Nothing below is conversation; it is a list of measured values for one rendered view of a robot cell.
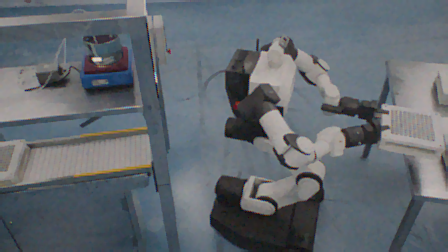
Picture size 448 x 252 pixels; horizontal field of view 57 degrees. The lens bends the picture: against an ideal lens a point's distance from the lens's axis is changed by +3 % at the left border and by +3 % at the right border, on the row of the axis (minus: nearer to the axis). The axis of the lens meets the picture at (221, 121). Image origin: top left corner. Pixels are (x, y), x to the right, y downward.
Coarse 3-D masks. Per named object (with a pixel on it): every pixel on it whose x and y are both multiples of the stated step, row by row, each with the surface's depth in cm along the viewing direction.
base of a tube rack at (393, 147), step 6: (378, 144) 179; (390, 144) 178; (396, 144) 178; (402, 144) 177; (390, 150) 177; (396, 150) 176; (402, 150) 176; (408, 150) 175; (414, 150) 175; (420, 150) 175; (426, 150) 175; (432, 150) 175; (420, 156) 175; (426, 156) 174; (432, 156) 173; (438, 156) 172
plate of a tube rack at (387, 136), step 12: (384, 108) 189; (396, 108) 189; (408, 108) 189; (384, 120) 183; (420, 120) 183; (384, 132) 177; (408, 132) 177; (408, 144) 173; (420, 144) 171; (432, 144) 171
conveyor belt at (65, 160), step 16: (80, 144) 204; (96, 144) 204; (112, 144) 204; (128, 144) 204; (144, 144) 203; (32, 160) 196; (48, 160) 196; (64, 160) 196; (80, 160) 196; (96, 160) 195; (112, 160) 195; (128, 160) 195; (144, 160) 195; (32, 176) 188; (48, 176) 188
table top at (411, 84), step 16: (400, 64) 251; (416, 64) 251; (432, 64) 251; (400, 80) 238; (416, 80) 238; (432, 80) 238; (400, 96) 227; (416, 96) 226; (432, 96) 226; (416, 160) 189; (432, 160) 189; (416, 176) 182; (432, 176) 182; (416, 192) 175; (432, 192) 175
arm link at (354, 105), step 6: (348, 102) 189; (354, 102) 188; (360, 102) 190; (366, 102) 188; (372, 102) 185; (348, 108) 189; (354, 108) 188; (360, 108) 188; (366, 108) 187; (372, 108) 185; (348, 114) 191; (354, 114) 189; (360, 114) 190; (366, 114) 189; (372, 114) 187; (366, 120) 190
